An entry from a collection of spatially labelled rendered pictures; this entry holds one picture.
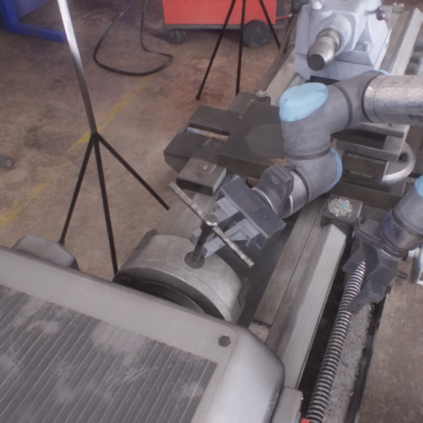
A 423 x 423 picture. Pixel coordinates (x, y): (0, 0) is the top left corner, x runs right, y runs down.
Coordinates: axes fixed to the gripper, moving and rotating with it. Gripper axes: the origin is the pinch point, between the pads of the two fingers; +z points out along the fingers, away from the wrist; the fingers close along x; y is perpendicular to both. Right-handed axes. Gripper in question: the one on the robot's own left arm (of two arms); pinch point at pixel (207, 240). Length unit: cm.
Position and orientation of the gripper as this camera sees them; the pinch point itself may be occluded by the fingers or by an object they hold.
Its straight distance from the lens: 89.8
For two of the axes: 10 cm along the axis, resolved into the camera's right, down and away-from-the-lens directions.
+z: -7.2, 4.4, -5.4
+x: -6.5, -6.9, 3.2
